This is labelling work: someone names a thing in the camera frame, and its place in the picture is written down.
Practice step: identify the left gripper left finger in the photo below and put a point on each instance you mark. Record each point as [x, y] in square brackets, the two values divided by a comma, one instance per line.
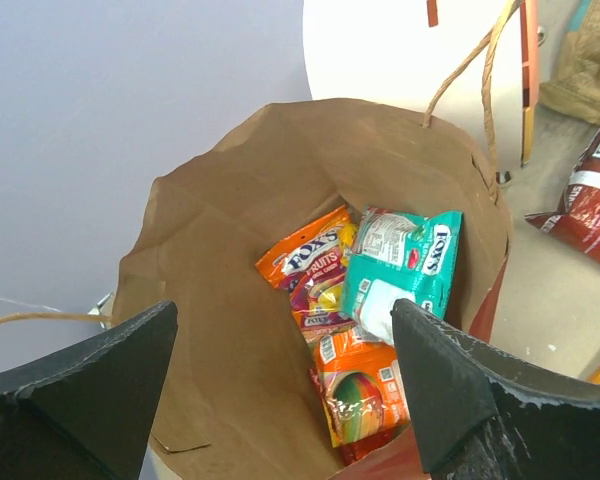
[86, 411]

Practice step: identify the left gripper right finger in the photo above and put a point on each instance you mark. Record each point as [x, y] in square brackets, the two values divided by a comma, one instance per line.
[480, 413]

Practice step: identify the orange white snack bag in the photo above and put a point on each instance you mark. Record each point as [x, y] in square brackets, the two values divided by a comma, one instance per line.
[360, 384]

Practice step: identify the red brown paper bag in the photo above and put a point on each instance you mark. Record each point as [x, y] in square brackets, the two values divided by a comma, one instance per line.
[237, 401]

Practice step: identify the teal snack packet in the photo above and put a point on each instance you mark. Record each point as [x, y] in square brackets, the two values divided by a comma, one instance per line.
[397, 255]

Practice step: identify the Fox's fruit candy bag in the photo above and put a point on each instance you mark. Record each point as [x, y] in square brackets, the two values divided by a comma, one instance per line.
[310, 266]

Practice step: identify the red Doritos bag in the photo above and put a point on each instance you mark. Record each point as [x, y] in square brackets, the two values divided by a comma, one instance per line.
[576, 219]

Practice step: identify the tan paper snack bag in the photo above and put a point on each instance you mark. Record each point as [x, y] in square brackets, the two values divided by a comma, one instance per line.
[574, 86]

